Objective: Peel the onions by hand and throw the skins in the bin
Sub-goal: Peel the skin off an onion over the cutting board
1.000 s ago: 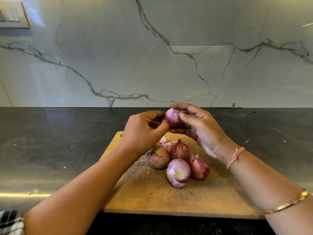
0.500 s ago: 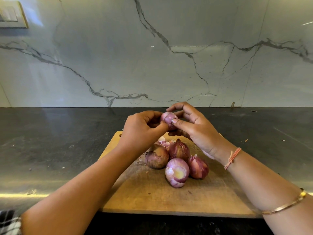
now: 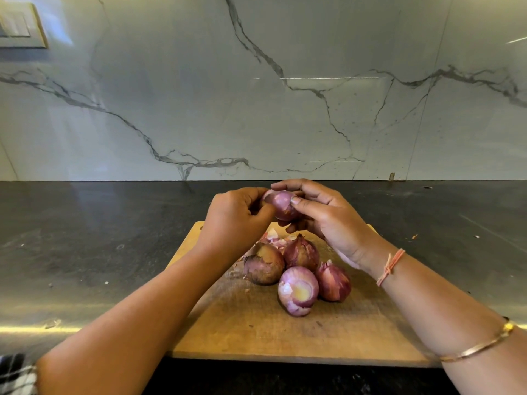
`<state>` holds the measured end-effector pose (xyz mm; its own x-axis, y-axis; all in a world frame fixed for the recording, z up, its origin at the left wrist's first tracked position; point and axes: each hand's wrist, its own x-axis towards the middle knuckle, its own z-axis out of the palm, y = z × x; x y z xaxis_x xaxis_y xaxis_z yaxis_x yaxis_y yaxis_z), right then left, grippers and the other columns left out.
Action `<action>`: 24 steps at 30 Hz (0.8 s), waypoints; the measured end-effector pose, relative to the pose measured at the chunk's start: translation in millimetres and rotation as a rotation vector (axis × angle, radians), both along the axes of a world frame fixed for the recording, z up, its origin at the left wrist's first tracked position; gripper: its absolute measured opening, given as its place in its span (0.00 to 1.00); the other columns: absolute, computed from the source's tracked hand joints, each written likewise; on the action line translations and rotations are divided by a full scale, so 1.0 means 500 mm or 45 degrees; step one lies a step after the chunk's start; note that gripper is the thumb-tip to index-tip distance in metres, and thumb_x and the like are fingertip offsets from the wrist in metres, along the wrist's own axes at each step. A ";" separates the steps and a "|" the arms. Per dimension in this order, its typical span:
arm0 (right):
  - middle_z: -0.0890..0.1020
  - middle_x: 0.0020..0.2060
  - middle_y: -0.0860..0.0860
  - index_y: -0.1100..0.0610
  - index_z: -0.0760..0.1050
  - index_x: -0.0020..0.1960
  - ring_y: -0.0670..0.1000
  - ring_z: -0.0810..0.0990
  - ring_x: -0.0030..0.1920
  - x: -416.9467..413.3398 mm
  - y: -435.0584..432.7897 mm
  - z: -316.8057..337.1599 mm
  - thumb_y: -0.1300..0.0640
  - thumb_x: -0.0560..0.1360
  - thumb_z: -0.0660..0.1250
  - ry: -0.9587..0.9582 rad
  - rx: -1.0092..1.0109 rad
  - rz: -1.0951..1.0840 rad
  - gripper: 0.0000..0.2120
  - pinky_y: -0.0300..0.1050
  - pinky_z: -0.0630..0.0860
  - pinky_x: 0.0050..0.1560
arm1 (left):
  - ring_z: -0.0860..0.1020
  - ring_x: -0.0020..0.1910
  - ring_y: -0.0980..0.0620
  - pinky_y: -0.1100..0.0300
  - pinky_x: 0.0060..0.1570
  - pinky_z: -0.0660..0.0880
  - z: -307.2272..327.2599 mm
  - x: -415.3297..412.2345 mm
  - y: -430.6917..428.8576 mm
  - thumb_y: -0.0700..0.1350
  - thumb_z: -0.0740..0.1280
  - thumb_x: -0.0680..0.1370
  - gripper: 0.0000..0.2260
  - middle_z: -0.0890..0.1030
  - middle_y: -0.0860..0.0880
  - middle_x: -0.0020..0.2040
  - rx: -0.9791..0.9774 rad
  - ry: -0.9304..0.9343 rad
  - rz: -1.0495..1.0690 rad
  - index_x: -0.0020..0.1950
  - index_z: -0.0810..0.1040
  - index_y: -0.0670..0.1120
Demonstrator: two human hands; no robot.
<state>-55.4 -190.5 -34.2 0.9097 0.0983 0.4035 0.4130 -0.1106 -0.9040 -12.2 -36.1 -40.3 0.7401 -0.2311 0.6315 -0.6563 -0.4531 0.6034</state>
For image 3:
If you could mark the person's left forearm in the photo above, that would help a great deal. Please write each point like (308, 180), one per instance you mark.
(123, 341)

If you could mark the brownish red onion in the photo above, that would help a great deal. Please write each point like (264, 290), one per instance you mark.
(264, 264)

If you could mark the person's left hand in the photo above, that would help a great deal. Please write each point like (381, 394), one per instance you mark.
(232, 224)

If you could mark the person's right forearm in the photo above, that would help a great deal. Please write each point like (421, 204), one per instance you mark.
(453, 325)

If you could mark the small red onion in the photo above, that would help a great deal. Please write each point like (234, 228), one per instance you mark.
(280, 205)

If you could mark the wooden cutting board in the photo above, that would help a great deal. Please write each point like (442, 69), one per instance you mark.
(239, 329)

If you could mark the person's right hand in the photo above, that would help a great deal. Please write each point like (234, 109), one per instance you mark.
(342, 226)

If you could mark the red onion with pale patch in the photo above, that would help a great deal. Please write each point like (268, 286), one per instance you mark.
(298, 291)

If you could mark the white wall switch plate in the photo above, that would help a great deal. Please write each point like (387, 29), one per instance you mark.
(18, 27)

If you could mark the gold bangle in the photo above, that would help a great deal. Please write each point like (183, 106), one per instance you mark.
(477, 345)

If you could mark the pile of onion peels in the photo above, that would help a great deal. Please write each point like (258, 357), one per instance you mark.
(273, 239)

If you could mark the black white plaid sleeve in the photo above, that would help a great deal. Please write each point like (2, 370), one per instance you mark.
(15, 378)

